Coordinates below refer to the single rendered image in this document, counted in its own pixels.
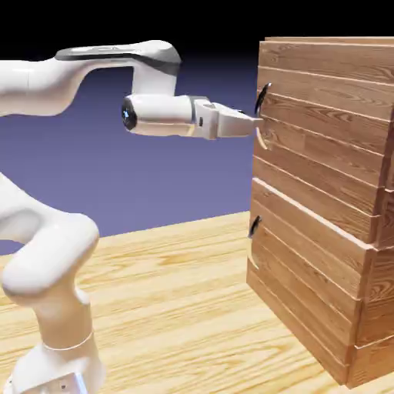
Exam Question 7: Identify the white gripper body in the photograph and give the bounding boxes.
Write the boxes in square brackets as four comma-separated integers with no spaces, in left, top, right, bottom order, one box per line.
[214,102,255,139]

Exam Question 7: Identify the long curved metal handle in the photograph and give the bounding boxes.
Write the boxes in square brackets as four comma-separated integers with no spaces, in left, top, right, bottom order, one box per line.
[253,82,273,152]

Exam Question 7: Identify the tall wooden cabinet door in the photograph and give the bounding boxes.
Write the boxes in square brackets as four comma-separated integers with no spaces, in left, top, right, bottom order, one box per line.
[251,41,394,245]

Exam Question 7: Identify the light wooden cabinet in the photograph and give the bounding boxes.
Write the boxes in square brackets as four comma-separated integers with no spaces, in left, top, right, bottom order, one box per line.
[245,36,394,389]

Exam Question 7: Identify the short wooden cabinet door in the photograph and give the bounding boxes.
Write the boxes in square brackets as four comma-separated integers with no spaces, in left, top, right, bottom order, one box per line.
[245,177,375,386]

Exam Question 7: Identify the short curved metal handle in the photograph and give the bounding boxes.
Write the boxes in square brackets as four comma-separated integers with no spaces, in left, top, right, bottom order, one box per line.
[248,215,263,271]

